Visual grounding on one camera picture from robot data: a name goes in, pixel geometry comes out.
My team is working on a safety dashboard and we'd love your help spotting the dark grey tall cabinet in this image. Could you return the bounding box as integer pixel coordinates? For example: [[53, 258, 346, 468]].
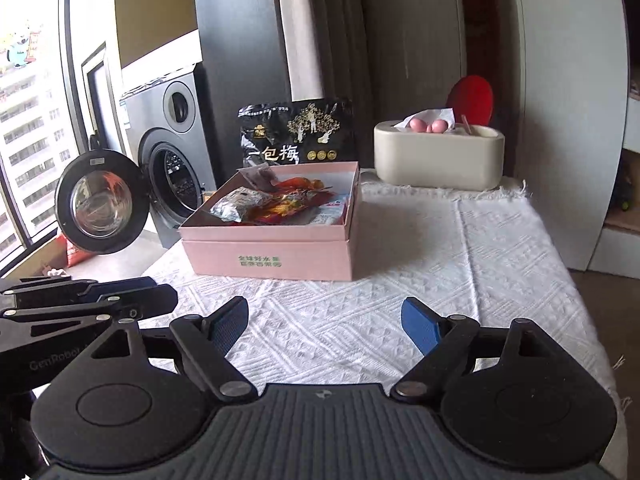
[[192, 0, 293, 188]]

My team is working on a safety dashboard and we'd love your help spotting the white television cabinet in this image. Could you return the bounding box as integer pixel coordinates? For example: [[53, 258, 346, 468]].
[[597, 0, 640, 281]]

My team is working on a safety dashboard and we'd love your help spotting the cream tissue box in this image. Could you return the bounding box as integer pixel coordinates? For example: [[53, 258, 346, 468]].
[[373, 121, 506, 192]]

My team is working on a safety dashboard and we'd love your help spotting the large red snack packet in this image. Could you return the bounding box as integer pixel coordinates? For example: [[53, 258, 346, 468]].
[[274, 176, 335, 197]]

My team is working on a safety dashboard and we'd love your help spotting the red round paddle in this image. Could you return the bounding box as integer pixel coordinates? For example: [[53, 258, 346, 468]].
[[446, 75, 495, 126]]

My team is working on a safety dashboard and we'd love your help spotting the grey washing machine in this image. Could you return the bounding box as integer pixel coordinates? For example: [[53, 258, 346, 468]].
[[120, 62, 221, 251]]

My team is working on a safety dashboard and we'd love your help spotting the blue snack packet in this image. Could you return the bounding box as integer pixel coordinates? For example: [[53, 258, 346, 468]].
[[300, 192, 351, 227]]

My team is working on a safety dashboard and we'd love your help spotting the black snack bag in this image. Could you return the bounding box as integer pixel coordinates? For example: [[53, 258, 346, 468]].
[[236, 97, 357, 167]]

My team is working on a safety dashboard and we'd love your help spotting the grey curtain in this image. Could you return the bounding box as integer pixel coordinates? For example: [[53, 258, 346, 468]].
[[274, 0, 368, 103]]

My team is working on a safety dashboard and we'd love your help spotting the pink cardboard box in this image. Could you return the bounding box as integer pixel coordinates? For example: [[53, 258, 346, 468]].
[[177, 161, 362, 282]]

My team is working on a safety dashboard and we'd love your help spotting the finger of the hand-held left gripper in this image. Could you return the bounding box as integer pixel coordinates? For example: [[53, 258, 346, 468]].
[[0, 276, 157, 302], [0, 285, 179, 338]]

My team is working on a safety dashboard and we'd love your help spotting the orange bag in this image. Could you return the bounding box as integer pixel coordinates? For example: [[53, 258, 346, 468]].
[[60, 234, 98, 268]]

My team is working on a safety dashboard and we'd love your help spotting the silver snack packet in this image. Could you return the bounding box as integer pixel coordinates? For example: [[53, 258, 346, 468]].
[[209, 186, 273, 223]]

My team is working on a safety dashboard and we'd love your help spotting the white tissue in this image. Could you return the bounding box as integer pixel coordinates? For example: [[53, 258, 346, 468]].
[[392, 107, 456, 131]]

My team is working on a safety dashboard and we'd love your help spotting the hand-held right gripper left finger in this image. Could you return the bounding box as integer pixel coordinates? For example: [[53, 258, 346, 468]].
[[90, 297, 258, 402]]

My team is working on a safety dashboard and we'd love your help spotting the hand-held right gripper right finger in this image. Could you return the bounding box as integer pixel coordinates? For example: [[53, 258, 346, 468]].
[[390, 296, 558, 402]]

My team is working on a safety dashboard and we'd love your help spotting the pink figure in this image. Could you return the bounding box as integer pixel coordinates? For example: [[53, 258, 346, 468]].
[[409, 117, 449, 134]]

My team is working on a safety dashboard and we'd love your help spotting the orange snack packet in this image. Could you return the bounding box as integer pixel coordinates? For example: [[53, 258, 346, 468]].
[[244, 192, 322, 226]]

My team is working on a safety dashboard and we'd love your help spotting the white textured tablecloth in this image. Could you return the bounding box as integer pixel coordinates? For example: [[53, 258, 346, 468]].
[[140, 167, 631, 411]]

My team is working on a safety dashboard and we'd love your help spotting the clear packet with brown snack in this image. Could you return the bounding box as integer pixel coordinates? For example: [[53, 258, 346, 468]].
[[237, 167, 283, 193]]

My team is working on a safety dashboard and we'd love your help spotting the washing machine door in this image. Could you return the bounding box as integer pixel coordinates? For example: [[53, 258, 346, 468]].
[[55, 149, 151, 255]]

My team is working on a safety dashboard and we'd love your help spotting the cartoon window sticker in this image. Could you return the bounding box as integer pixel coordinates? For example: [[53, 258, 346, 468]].
[[0, 20, 43, 76]]

